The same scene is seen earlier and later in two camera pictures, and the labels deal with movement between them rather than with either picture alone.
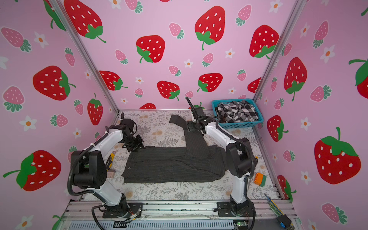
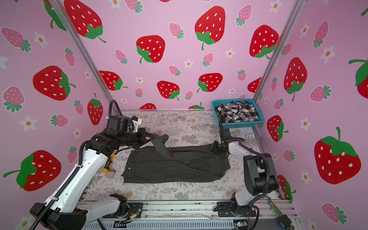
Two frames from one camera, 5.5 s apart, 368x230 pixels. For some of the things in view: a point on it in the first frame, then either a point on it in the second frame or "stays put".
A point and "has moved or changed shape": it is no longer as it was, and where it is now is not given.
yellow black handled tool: x=109 y=163 stays put
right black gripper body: x=192 y=125 to x=216 y=147
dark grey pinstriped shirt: x=196 y=159 has moved or changed shape
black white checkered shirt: x=235 y=111 stays put
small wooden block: x=110 y=173 stays put
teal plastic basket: x=237 y=113 stays put
